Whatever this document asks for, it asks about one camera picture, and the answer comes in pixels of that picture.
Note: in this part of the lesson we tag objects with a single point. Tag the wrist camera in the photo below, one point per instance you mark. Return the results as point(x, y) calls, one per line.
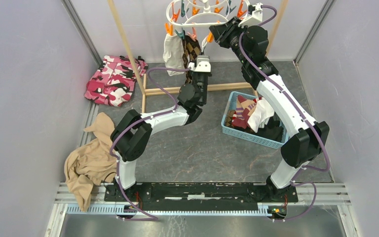
point(201, 64)
point(253, 17)

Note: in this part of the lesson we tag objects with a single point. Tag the white plastic clip hanger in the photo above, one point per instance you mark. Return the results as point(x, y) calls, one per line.
point(182, 15)

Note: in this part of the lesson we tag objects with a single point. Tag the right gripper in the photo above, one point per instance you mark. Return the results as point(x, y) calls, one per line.
point(219, 30)

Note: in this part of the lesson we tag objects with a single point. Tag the pink clothespin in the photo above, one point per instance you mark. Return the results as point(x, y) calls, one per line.
point(193, 34)

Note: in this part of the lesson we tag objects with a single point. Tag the beige cloth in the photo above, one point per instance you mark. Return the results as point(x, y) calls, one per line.
point(91, 164)

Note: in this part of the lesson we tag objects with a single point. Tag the blue plastic basket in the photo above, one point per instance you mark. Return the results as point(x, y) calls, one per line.
point(231, 105)

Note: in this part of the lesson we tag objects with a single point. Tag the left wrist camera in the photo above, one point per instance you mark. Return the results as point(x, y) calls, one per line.
point(201, 64)

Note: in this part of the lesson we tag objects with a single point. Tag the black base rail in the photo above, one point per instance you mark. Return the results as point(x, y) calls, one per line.
point(199, 196)

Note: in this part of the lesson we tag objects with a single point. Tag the white sock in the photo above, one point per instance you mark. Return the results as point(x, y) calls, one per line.
point(259, 116)
point(173, 52)
point(207, 39)

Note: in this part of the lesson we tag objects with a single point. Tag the pink camouflage cloth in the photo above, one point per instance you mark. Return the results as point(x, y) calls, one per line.
point(113, 83)

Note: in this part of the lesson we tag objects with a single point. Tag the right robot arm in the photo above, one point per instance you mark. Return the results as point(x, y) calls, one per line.
point(307, 137)

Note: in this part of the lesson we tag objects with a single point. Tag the wooden drying rack frame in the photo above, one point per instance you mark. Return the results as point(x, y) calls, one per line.
point(142, 82)

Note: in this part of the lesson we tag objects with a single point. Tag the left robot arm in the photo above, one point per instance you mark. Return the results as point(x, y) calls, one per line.
point(130, 137)

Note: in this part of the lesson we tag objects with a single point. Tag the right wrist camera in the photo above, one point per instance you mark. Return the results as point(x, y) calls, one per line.
point(253, 17)

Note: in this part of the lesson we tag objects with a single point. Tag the red striped sock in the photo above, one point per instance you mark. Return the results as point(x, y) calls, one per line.
point(244, 108)

